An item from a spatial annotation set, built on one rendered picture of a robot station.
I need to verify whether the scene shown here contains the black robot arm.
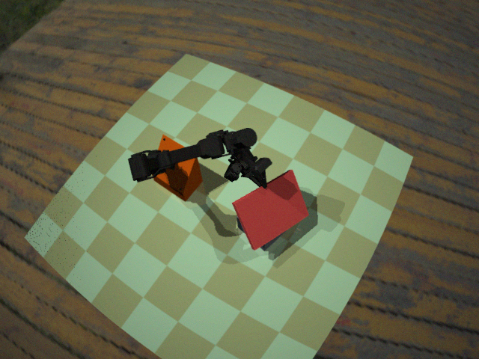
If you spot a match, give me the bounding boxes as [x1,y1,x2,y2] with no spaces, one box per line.
[128,128,257,182]

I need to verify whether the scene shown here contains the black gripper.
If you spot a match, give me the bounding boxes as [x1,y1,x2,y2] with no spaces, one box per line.
[231,147,272,188]

